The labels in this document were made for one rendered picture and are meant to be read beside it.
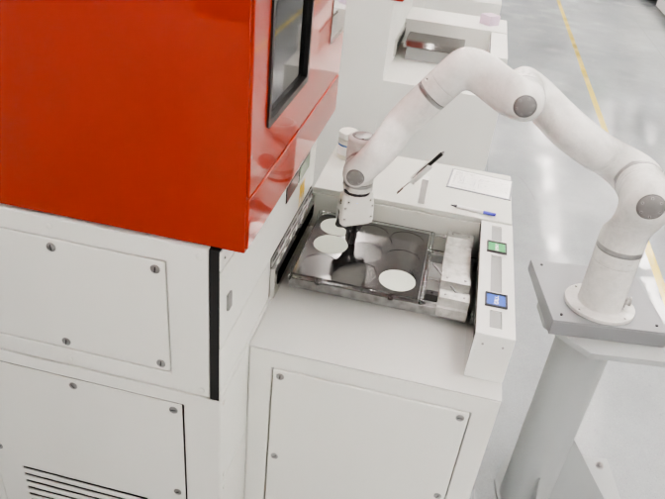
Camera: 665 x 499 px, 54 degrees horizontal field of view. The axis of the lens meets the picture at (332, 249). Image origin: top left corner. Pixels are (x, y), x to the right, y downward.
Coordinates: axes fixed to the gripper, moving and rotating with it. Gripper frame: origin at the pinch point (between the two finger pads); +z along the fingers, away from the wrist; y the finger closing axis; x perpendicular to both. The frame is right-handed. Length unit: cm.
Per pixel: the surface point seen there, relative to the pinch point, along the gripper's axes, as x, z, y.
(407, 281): -22.4, 2.0, 7.4
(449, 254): -10.9, 4.0, 28.1
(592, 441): -28, 92, 102
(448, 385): -54, 10, 4
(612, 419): -22, 92, 118
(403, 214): 6.9, -0.8, 20.6
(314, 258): -5.8, 2.1, -13.6
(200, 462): -41, 33, -54
